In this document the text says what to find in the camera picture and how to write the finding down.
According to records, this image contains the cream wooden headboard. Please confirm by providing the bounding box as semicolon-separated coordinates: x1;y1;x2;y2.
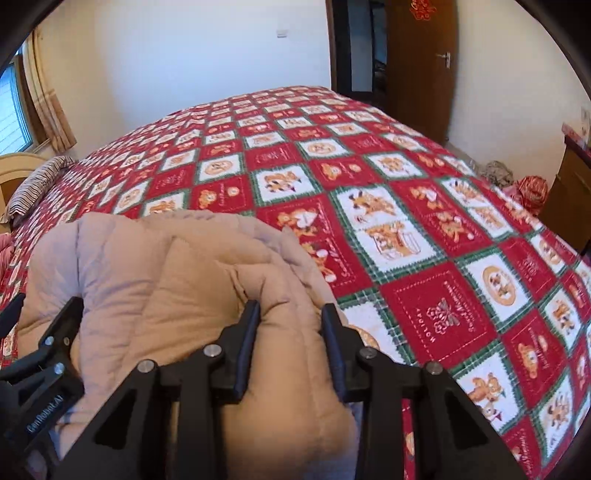
0;153;47;227

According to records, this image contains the beige checked curtain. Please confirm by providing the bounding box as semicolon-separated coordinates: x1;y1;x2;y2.
21;28;77;151

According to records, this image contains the striped pillow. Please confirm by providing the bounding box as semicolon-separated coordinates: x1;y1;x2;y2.
6;155;77;227

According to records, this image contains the grey cloth pile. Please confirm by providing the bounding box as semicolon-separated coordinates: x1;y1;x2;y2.
480;160;514;188

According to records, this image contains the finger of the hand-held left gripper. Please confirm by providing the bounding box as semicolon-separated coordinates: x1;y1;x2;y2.
0;298;85;394
0;293;27;342

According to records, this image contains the brown wooden door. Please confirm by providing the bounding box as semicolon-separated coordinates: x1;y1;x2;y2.
385;0;459;144

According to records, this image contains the dark wooden door frame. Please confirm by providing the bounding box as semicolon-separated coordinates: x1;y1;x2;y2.
325;0;389;112

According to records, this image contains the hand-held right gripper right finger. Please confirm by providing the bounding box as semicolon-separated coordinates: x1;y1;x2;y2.
321;303;527;480

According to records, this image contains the red patterned bag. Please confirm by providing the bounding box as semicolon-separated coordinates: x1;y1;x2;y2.
515;175;550;215

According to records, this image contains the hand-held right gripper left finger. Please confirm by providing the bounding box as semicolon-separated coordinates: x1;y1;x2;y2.
60;300;262;480

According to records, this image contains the window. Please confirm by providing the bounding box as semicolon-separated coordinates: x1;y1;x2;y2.
0;55;35;155

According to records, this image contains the beige quilted puffer jacket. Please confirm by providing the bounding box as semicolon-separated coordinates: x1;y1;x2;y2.
16;210;361;480

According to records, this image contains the red paper door decoration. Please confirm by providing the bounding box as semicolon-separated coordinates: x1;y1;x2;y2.
410;0;439;21

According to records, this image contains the red patchwork printed quilt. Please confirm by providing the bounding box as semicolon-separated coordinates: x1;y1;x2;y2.
0;84;591;480

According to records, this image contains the red box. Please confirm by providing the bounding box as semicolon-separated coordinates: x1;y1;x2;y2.
562;122;591;151

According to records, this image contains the wooden cabinet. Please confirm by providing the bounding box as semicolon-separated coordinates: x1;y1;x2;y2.
542;136;591;259

